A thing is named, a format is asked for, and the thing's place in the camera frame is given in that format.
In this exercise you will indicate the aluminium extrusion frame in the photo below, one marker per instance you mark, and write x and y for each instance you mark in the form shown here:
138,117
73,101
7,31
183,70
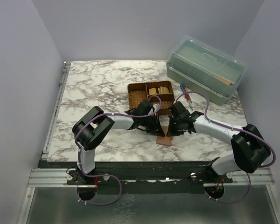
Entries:
248,199

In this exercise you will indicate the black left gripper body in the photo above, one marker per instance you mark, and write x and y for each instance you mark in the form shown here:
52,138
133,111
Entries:
150,122

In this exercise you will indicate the blue red handled screwdriver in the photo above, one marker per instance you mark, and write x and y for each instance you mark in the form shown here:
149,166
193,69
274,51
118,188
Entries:
186,95

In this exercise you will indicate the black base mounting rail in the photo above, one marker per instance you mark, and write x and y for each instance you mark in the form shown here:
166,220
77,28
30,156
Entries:
137,177

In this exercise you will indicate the gold vip card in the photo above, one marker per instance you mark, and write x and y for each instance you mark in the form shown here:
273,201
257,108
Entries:
163,90
152,91

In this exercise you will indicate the clear lidded green toolbox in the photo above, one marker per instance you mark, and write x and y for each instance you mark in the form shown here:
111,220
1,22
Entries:
205,69

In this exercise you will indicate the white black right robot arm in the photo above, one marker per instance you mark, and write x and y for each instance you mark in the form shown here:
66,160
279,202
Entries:
248,148

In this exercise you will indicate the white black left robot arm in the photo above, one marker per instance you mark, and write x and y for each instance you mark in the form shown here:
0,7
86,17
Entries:
93,127

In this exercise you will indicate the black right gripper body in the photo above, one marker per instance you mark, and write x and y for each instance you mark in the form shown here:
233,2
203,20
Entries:
178,129

